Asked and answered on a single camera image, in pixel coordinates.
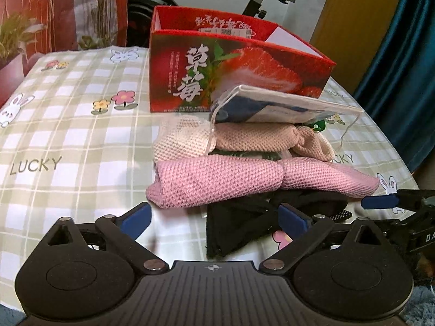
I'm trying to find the brown wooden door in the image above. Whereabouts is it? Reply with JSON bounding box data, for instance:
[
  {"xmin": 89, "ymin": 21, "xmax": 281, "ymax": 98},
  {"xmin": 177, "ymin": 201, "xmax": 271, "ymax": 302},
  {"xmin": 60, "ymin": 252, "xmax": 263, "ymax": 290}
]
[{"xmin": 310, "ymin": 0, "xmax": 399, "ymax": 93}]

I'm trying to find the black fabric eye mask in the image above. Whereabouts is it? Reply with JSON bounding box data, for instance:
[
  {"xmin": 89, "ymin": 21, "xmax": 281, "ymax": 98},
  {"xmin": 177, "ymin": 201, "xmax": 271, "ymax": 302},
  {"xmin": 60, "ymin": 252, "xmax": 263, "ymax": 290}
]
[{"xmin": 206, "ymin": 189, "xmax": 352, "ymax": 258}]

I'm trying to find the cream knitted cloth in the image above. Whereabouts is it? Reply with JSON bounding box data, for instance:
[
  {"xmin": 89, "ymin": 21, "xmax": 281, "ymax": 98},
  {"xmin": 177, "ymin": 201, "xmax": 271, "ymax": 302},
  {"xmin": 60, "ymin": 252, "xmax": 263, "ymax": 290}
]
[{"xmin": 153, "ymin": 115, "xmax": 216, "ymax": 163}]

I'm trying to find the beige pink knitted cloth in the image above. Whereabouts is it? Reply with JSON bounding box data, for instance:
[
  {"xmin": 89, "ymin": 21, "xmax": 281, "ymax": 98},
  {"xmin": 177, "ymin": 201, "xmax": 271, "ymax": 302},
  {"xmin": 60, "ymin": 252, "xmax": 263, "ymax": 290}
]
[{"xmin": 214, "ymin": 122, "xmax": 335, "ymax": 161}]

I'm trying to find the red strawberry cardboard box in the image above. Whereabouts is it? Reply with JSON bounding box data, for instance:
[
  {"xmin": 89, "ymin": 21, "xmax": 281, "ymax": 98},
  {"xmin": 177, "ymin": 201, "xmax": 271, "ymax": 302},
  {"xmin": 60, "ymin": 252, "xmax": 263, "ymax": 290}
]
[{"xmin": 149, "ymin": 6, "xmax": 335, "ymax": 113}]

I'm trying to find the white and navy drawstring pouch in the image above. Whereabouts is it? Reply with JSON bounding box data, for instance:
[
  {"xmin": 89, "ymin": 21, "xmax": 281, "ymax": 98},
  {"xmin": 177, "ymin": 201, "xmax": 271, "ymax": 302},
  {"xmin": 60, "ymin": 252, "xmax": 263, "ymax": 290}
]
[{"xmin": 210, "ymin": 85, "xmax": 363, "ymax": 135}]

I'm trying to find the teal blue curtain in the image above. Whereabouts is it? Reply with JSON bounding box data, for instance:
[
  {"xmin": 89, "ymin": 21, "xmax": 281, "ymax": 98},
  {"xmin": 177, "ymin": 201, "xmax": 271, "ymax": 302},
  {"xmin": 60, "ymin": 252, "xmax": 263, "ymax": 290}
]
[{"xmin": 354, "ymin": 0, "xmax": 434, "ymax": 171}]

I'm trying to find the red and white patterned curtain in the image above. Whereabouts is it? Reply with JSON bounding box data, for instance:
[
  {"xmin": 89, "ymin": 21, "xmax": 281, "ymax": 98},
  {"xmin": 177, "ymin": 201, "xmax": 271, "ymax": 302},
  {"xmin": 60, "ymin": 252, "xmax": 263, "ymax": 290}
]
[{"xmin": 0, "ymin": 0, "xmax": 130, "ymax": 108}]

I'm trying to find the green potted plant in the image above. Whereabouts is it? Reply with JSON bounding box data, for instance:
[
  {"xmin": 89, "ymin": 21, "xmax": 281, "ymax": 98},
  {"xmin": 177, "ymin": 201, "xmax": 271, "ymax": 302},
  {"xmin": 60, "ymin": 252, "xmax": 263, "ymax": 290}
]
[{"xmin": 1, "ymin": 13, "xmax": 46, "ymax": 65}]

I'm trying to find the checked bunny print tablecloth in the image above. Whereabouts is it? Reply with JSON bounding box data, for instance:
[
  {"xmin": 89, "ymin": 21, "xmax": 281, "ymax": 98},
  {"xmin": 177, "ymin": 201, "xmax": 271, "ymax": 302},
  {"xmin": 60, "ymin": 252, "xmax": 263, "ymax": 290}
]
[{"xmin": 1, "ymin": 47, "xmax": 417, "ymax": 311}]

